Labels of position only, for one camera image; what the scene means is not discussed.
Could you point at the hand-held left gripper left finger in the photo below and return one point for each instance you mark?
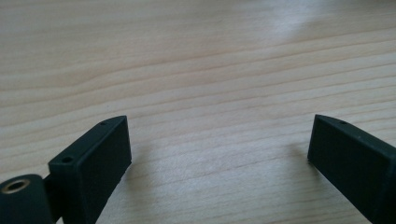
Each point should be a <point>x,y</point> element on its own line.
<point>93,168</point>

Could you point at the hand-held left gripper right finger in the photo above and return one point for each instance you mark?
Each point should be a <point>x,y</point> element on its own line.
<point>351,158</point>

